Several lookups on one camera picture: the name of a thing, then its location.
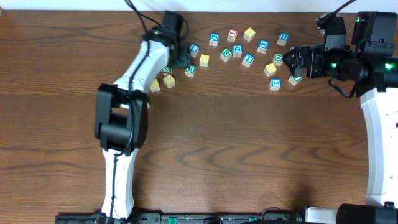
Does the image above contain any blue T block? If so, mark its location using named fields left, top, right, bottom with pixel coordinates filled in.
left=242, top=53, right=255, bottom=68

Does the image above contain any yellow block top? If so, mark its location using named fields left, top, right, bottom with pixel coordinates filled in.
left=243, top=27, right=256, bottom=42

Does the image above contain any blue H block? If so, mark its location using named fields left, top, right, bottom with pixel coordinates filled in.
left=277, top=32, right=289, bottom=46

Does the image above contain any blue d block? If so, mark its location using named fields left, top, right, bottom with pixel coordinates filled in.
left=209, top=33, right=220, bottom=47
left=233, top=45, right=243, bottom=57

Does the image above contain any yellow block right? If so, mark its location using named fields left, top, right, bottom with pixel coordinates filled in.
left=264, top=63, right=277, bottom=77

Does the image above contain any green N block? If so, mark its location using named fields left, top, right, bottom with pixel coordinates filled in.
left=273, top=54, right=283, bottom=67

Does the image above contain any blue X block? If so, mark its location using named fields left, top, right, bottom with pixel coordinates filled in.
left=257, top=40, right=269, bottom=54

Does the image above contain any green J block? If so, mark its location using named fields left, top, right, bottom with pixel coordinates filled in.
left=288, top=75, right=303, bottom=86

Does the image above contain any yellow O block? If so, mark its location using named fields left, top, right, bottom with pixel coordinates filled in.
left=200, top=54, right=210, bottom=67

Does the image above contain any green B block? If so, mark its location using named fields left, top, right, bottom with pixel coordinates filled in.
left=185, top=65, right=197, bottom=77

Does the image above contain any blue D block top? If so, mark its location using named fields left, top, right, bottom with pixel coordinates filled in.
left=209, top=33, right=220, bottom=47

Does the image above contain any yellow S block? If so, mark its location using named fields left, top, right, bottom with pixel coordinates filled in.
left=163, top=75, right=176, bottom=89

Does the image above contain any blue D block middle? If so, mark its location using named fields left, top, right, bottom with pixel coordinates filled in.
left=233, top=45, right=243, bottom=57

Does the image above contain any green r block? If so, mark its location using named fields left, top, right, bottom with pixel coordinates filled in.
left=220, top=47, right=233, bottom=62
left=161, top=67, right=172, bottom=77

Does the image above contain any yellow block beside green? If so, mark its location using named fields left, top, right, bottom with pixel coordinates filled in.
left=150, top=79, right=160, bottom=92

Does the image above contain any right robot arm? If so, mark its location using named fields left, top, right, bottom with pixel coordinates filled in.
left=283, top=11, right=397, bottom=223

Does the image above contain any blue L block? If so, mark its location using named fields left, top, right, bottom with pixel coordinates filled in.
left=189, top=44, right=200, bottom=57

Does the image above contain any blue 5 block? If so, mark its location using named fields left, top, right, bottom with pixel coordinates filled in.
left=269, top=78, right=282, bottom=91

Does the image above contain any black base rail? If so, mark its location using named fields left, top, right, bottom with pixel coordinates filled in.
left=54, top=210, right=304, bottom=224

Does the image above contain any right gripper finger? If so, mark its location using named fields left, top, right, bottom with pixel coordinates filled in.
left=282, top=47, right=299, bottom=62
left=287, top=64, right=303, bottom=78

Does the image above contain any red I block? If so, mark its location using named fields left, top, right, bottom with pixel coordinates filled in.
left=227, top=29, right=238, bottom=43

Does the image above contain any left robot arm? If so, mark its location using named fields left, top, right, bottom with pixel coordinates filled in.
left=95, top=27, right=190, bottom=223

